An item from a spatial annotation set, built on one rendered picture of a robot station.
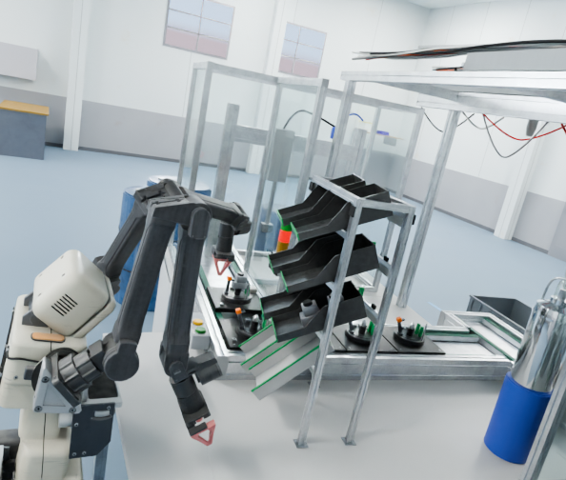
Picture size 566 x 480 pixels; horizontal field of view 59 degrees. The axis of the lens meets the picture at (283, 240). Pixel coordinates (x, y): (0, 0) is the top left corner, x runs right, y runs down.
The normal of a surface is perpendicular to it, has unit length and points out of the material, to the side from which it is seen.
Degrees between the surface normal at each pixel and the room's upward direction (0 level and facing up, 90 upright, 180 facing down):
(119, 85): 90
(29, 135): 90
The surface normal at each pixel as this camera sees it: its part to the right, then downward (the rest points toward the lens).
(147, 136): 0.40, 0.32
